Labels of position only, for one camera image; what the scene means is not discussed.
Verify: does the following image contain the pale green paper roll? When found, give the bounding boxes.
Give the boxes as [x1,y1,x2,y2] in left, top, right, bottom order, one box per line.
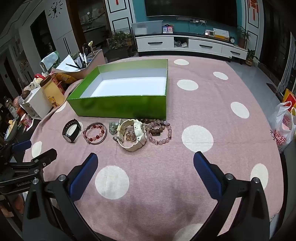
[40,51,58,71]

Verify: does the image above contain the yellow snack packet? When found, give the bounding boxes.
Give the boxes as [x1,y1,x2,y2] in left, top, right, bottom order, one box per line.
[54,72,78,84]

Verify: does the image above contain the beige desk organizer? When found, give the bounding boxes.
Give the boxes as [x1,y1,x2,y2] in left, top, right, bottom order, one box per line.
[52,49,107,79]

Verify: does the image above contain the red bead bracelet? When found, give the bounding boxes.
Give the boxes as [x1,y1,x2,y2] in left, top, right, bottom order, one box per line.
[83,124,106,143]

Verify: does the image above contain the pink bead bracelet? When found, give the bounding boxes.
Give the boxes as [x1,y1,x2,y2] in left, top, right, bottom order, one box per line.
[144,119,173,145]

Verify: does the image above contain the silver bangle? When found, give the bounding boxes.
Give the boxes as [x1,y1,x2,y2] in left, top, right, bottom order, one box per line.
[84,122,107,144]

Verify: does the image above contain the person's left hand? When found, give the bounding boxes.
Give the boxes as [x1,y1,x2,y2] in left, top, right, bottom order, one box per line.
[0,193,25,217]

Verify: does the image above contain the black wrist watch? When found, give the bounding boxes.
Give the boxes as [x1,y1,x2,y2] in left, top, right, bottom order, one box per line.
[62,119,82,143]

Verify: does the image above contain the red hanging ornament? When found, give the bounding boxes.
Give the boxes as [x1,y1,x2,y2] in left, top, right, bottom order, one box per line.
[248,0,258,21]

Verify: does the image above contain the grey curtain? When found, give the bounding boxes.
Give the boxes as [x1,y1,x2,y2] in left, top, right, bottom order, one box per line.
[277,32,296,93]

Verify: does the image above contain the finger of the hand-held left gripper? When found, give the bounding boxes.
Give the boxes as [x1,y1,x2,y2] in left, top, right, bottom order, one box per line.
[12,140,32,154]
[23,148,57,171]

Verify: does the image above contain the black wall clock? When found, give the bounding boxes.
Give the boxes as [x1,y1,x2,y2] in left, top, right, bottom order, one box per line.
[48,1,64,18]

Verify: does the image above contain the green cardboard box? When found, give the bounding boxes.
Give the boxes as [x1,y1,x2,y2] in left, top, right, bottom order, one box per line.
[66,59,168,119]

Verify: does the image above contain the small potted floor plant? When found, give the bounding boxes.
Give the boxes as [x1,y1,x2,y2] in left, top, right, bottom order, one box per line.
[245,49,259,67]

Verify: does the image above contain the potted plant in brown pot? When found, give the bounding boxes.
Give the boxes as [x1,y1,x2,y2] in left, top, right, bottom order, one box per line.
[237,25,251,49]

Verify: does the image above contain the large potted plant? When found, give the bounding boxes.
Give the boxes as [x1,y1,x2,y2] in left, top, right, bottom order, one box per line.
[107,31,133,62]

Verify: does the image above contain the white plastic shopping bag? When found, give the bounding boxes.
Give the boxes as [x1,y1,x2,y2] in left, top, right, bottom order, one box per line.
[268,101,296,153]

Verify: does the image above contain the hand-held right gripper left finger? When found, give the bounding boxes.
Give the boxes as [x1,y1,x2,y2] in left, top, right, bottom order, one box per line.
[22,152,102,241]

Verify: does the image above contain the brown wooden bead bracelet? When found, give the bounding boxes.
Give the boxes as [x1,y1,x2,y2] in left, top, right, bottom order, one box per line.
[138,118,164,138]

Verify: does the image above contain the white paper sheets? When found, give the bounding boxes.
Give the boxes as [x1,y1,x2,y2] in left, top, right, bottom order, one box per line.
[55,54,81,72]

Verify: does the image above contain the yellow bear paper bag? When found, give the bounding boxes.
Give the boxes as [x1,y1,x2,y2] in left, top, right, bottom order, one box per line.
[40,76,65,108]

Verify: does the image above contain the white television cabinet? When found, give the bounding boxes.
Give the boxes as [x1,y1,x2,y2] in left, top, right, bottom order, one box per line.
[135,32,249,61]

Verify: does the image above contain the television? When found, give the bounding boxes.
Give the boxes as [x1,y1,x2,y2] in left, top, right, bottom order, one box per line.
[144,0,238,22]

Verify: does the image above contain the dark glass bottle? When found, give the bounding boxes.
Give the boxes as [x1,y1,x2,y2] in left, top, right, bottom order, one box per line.
[3,97,16,118]

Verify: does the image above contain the clear plastic storage bin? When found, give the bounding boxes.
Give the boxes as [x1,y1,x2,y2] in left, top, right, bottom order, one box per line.
[131,20,163,36]

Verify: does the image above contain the white and yellow box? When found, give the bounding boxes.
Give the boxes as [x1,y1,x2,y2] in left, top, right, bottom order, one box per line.
[213,28,230,40]

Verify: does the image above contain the white wrist watch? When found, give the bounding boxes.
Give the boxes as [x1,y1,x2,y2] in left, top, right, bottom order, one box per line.
[113,119,148,152]

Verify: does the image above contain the yellow and red paper bag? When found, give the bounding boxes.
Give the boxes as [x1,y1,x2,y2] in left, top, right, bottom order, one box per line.
[283,89,296,107]

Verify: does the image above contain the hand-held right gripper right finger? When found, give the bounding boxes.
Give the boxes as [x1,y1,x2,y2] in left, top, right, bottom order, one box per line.
[190,151,278,241]

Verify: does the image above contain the white small box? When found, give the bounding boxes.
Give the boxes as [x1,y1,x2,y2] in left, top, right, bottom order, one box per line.
[20,87,53,119]

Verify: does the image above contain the pink polka dot tablecloth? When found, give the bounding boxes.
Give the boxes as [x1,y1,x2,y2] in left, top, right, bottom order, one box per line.
[23,56,281,241]

